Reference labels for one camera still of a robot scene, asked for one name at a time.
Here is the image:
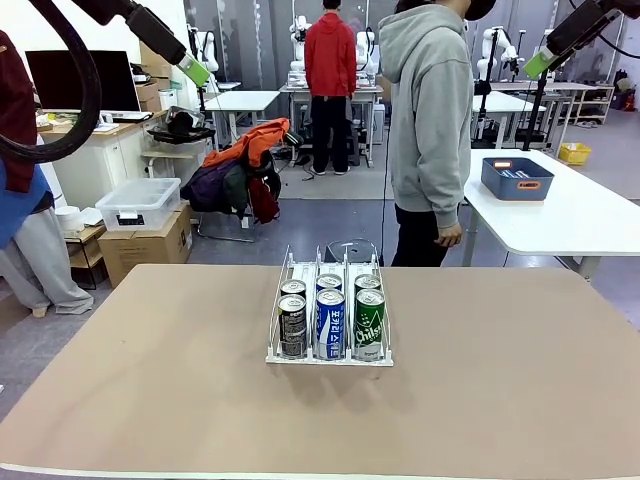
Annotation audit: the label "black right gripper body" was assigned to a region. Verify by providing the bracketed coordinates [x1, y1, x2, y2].
[569, 0, 640, 21]

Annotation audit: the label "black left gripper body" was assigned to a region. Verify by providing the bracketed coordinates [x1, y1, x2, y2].
[74, 0, 137, 26]

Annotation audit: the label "blue bin with orange handles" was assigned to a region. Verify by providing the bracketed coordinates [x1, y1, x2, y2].
[480, 156, 556, 202]

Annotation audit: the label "person's right forearm grey sleeve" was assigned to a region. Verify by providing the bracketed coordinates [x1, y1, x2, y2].
[433, 144, 475, 232]

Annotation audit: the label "black beverage can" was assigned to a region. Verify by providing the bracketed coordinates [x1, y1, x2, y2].
[277, 293, 308, 359]
[279, 278, 307, 300]

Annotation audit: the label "green beverage can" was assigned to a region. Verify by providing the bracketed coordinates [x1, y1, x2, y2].
[353, 288, 387, 362]
[353, 273, 383, 294]

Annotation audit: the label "person's right hand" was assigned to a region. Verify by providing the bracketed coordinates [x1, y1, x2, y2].
[436, 222, 465, 249]

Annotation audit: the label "stacked cardboard boxes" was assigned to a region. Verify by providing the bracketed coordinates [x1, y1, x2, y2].
[135, 42, 174, 114]

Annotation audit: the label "black computer monitor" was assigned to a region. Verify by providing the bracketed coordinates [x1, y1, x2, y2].
[24, 49, 142, 114]

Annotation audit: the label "wooden shelf rack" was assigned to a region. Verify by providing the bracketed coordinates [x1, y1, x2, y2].
[569, 83, 617, 126]

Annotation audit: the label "black tripod stand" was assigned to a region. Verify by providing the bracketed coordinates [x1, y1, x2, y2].
[521, 74, 550, 152]

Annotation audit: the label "white background table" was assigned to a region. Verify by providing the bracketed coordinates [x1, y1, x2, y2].
[469, 89, 571, 151]
[202, 89, 282, 151]

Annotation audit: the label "small white side table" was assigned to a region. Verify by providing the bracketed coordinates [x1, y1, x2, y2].
[141, 127, 217, 181]

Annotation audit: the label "yellow plastic crate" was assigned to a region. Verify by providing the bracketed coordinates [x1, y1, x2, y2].
[558, 142, 593, 167]

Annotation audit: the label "person in maroon top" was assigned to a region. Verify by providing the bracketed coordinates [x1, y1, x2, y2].
[0, 29, 96, 319]

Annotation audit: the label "white desk with wooden top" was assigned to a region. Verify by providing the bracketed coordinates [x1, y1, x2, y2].
[37, 108, 169, 211]

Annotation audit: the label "orange jacket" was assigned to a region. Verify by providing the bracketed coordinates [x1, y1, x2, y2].
[202, 117, 292, 169]

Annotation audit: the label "grey robot station table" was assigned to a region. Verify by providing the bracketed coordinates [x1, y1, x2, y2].
[278, 82, 386, 169]

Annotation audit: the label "person in grey hoodie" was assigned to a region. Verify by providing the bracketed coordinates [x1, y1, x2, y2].
[377, 0, 497, 268]

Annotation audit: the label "clear plastic storage box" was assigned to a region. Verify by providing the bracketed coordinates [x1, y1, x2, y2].
[94, 177, 182, 233]

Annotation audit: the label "person in red jacket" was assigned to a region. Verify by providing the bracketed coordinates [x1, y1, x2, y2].
[303, 0, 359, 176]

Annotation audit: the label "large white table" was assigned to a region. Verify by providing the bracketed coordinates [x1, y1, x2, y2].
[462, 148, 640, 279]

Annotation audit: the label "white roll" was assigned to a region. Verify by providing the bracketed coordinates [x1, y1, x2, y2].
[54, 205, 85, 234]

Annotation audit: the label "large cardboard box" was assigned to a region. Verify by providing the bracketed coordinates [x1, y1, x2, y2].
[97, 202, 194, 289]

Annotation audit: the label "small wooden side shelf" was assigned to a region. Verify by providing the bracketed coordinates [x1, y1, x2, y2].
[63, 223, 109, 291]

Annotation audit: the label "grey round stool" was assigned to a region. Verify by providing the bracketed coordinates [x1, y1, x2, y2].
[323, 238, 380, 267]

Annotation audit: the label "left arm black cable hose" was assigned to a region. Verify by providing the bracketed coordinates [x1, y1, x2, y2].
[0, 0, 105, 164]

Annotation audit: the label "metal chair frame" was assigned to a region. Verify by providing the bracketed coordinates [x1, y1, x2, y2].
[193, 209, 257, 245]

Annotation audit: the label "white wire can dispenser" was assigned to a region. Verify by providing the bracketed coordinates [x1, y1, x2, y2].
[264, 243, 396, 369]

